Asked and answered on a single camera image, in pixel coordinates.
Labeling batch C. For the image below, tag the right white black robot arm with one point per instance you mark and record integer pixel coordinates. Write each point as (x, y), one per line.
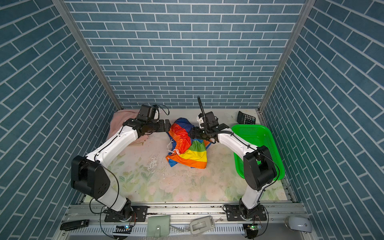
(259, 170)

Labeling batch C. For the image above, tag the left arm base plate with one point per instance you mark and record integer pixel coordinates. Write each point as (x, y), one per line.
(134, 213)

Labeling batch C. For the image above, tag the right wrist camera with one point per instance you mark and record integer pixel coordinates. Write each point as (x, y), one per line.
(209, 120)

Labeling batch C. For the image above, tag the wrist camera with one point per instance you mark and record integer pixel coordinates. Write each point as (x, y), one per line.
(148, 113)
(209, 120)

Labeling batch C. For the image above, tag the circuit board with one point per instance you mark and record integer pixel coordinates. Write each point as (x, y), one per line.
(122, 232)
(251, 231)

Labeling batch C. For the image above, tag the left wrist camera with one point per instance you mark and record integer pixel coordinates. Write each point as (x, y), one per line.
(148, 113)

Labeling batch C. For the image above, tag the right circuit board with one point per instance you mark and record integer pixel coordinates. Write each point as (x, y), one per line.
(251, 231)

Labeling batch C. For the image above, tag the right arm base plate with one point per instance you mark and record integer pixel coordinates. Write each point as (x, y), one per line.
(232, 213)

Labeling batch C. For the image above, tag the white computer mouse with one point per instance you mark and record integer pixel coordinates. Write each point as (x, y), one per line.
(299, 224)

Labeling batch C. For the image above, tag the black calculator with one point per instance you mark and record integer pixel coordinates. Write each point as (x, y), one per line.
(245, 119)

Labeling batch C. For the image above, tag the left circuit board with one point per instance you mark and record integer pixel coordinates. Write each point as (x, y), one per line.
(122, 232)

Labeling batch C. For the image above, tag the black remote control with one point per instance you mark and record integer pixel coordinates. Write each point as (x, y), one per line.
(72, 225)

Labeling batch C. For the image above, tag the light green wallet pouch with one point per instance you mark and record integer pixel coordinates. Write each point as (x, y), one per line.
(158, 226)

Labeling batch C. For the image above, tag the colourful patterned shorts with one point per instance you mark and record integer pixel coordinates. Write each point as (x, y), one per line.
(185, 150)

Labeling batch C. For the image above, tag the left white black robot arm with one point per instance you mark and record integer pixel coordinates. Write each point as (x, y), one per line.
(89, 174)

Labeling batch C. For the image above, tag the green plastic basket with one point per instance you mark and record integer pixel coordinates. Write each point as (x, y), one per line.
(261, 136)

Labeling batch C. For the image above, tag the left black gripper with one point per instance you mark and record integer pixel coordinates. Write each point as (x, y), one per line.
(162, 128)

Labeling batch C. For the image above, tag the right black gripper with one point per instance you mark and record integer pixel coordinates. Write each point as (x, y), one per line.
(196, 134)

